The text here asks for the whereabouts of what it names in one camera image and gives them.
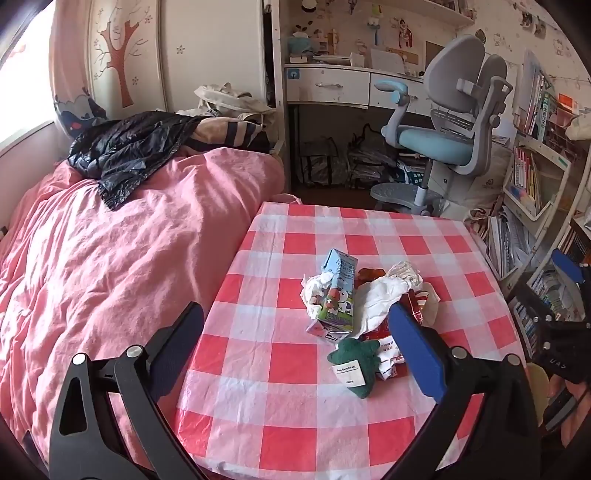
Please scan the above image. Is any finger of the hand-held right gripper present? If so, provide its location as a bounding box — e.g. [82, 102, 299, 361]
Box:
[550, 249, 587, 287]
[505, 279, 557, 326]

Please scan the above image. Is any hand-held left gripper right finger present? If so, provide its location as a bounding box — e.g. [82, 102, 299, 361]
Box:
[376, 302, 541, 480]

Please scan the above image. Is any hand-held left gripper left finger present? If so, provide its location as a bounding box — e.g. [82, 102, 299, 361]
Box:
[48, 301, 206, 480]

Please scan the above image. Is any red snack wrapper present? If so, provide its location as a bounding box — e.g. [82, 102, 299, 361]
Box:
[358, 293, 430, 381]

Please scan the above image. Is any green plush toy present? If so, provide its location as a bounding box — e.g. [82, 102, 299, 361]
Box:
[327, 337, 380, 400]

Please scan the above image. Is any large white paper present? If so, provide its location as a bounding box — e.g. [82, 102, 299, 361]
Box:
[353, 261, 439, 337]

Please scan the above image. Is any blue cartoon milk carton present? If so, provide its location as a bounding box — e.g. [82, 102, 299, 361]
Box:
[305, 248, 358, 347]

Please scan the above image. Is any small white tissue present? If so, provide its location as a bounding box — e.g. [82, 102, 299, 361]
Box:
[300, 271, 334, 319]

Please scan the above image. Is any person's right hand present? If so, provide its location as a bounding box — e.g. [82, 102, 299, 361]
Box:
[547, 371, 591, 450]

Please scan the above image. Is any row of paperback books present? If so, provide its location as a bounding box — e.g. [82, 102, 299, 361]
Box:
[512, 270, 585, 356]

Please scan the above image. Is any white rolling book cart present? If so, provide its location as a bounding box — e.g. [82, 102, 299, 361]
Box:
[505, 106, 591, 356]
[475, 134, 573, 282]

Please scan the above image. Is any row of thin red books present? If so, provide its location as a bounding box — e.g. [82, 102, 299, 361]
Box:
[512, 148, 544, 214]

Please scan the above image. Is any pink bed blanket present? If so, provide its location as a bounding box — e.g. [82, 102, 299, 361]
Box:
[0, 148, 287, 467]

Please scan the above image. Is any white fabric bag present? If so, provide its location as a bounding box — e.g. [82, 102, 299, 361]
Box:
[443, 143, 513, 217]

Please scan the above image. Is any red white checkered tablecloth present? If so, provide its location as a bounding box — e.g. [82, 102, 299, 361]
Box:
[173, 200, 529, 480]

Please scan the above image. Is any beige cloth bundle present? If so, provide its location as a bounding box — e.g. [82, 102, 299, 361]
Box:
[566, 113, 591, 141]

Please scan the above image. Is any stack of tall workbooks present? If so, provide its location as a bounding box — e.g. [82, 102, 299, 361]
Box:
[522, 51, 561, 144]

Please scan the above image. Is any grey blue desk chair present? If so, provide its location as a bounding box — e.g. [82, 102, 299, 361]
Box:
[369, 34, 513, 217]

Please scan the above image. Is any clear bag of papers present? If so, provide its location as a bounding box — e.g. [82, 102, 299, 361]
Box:
[346, 124, 402, 188]

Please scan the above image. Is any black puffer jacket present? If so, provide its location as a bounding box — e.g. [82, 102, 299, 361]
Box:
[68, 111, 204, 210]

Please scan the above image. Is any clear storage bag black trim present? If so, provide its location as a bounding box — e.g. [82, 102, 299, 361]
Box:
[300, 138, 348, 188]

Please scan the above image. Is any beige dark striped pillow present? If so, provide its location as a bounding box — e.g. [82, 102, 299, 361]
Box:
[187, 115, 273, 153]

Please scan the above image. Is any beige tote bag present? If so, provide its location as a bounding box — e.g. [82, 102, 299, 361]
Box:
[193, 83, 275, 121]

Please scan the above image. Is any white paper board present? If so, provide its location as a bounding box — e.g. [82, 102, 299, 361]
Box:
[369, 48, 407, 73]

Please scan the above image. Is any white desk with drawers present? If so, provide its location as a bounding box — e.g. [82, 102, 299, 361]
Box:
[270, 0, 476, 195]

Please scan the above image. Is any red hanging doll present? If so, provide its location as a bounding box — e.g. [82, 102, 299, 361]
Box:
[397, 17, 415, 49]

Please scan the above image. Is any white wardrobe with tree print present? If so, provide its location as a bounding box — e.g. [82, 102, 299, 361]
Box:
[88, 0, 273, 121]

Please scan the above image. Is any window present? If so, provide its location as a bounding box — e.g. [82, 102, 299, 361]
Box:
[0, 4, 56, 148]

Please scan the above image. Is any pink curtain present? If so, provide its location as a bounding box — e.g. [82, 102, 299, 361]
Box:
[48, 0, 112, 139]

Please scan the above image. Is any blue hanging toy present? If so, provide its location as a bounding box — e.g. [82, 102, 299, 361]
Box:
[369, 4, 386, 47]

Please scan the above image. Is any light blue plush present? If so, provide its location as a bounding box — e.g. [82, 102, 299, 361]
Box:
[288, 36, 320, 54]

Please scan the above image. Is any string of wall photos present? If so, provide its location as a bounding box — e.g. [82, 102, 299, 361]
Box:
[517, 4, 591, 86]

